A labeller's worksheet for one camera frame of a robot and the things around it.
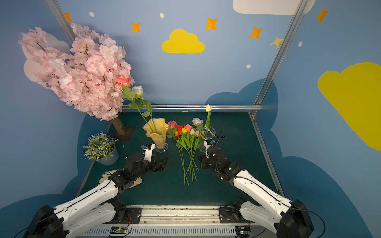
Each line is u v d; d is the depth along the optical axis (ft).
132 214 2.43
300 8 2.29
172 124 3.57
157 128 2.97
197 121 3.62
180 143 3.31
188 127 3.50
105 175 1.95
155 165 2.32
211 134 3.05
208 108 2.89
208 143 2.36
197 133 3.43
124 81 2.33
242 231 2.38
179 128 3.50
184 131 3.41
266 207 1.47
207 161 2.30
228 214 2.44
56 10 2.27
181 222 2.40
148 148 2.32
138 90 2.63
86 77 1.95
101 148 2.67
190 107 4.67
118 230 2.35
